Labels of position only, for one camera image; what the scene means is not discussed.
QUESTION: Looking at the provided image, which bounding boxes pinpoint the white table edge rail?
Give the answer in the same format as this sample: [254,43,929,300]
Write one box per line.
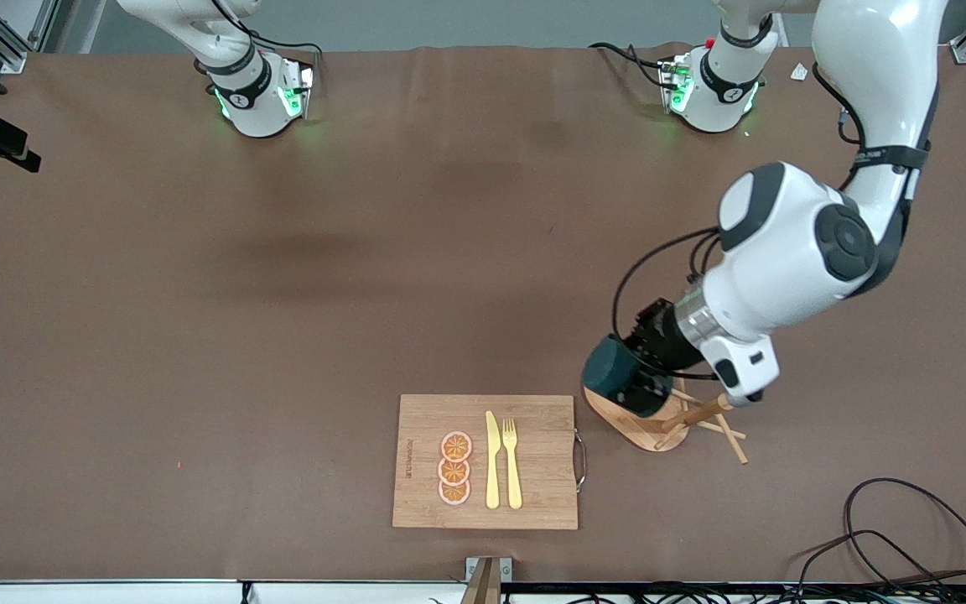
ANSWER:
[0,579,467,604]

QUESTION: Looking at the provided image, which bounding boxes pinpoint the black arm base cable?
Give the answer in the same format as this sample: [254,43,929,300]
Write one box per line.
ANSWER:
[590,42,670,89]
[244,32,325,61]

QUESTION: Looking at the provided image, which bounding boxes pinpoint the yellow toy knife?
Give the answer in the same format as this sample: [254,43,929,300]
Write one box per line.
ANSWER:
[485,410,501,510]

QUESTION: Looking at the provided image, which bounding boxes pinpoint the bamboo cutting board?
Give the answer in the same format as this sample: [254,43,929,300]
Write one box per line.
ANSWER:
[392,394,579,530]

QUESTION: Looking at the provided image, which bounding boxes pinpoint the wooden mug tree stand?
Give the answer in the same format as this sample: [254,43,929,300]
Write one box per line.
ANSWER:
[583,382,749,465]

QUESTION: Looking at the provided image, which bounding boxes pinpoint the dark green cup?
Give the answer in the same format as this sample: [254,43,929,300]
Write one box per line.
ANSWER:
[581,334,652,416]

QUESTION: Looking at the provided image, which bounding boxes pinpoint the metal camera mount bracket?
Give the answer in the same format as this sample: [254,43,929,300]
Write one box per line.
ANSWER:
[462,556,513,604]

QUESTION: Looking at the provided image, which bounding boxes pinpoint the yellow toy fork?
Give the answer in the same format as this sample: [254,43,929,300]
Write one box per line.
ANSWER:
[502,418,524,510]

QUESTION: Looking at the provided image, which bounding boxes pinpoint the black looped floor cable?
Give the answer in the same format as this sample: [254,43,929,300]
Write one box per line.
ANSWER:
[785,528,966,604]
[844,478,966,588]

